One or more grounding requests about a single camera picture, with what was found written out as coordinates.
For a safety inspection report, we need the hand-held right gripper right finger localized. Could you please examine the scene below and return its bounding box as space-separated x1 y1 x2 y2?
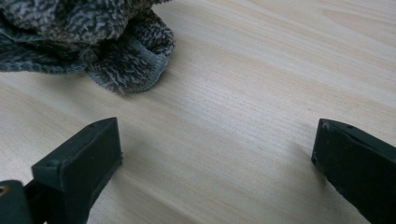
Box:
311 118 396 224

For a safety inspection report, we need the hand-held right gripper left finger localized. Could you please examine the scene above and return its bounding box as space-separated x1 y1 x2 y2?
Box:
24 117 123 224

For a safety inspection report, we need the grey fluffy towel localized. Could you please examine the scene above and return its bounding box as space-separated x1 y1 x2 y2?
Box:
0 0 176 94

